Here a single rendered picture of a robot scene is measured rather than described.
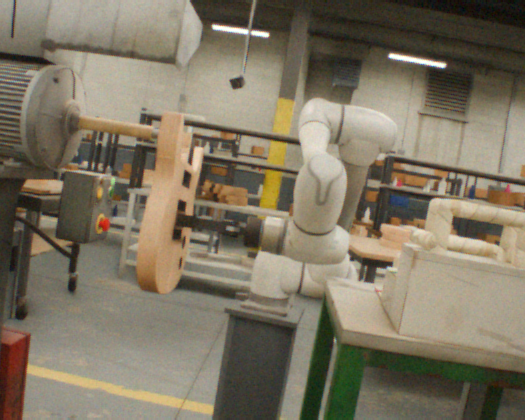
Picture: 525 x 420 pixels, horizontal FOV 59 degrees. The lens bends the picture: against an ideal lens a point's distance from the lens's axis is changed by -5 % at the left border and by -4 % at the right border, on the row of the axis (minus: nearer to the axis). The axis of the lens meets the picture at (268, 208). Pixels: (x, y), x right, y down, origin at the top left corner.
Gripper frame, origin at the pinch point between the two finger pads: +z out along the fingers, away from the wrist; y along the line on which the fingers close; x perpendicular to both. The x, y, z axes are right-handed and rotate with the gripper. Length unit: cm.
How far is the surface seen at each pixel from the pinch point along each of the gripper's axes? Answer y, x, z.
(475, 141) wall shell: 1065, 324, -458
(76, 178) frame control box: 13.0, 6.8, 34.8
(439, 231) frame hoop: -24, 6, -56
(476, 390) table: 25, -36, -90
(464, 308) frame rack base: -24, -8, -63
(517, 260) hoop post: -24, 3, -72
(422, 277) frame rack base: -24, -4, -54
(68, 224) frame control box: 14.5, -6.5, 35.3
